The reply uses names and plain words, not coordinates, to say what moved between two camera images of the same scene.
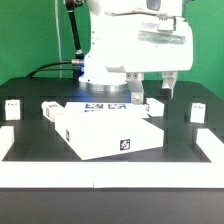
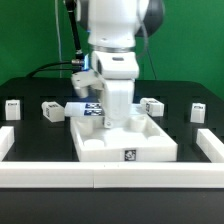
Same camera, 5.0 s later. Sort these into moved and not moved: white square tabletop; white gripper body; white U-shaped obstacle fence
Moved: white gripper body; white square tabletop
Not moved: white U-shaped obstacle fence
